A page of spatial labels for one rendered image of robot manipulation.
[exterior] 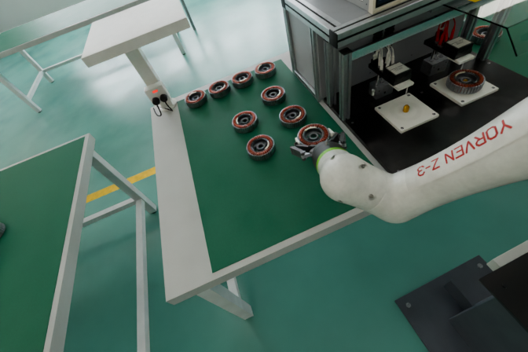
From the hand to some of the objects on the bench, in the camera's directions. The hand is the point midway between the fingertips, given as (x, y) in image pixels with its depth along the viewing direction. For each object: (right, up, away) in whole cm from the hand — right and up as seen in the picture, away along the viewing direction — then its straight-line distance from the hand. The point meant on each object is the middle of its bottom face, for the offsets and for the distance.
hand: (313, 137), depth 91 cm
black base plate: (+46, +14, +8) cm, 49 cm away
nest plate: (+35, +10, +5) cm, 36 cm away
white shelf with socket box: (-56, +16, +40) cm, 71 cm away
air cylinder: (+30, +19, +15) cm, 38 cm away
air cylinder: (+52, +29, +16) cm, 62 cm away
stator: (+57, +20, +6) cm, 60 cm away
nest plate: (+57, +19, +6) cm, 60 cm away
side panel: (+3, +27, +32) cm, 42 cm away
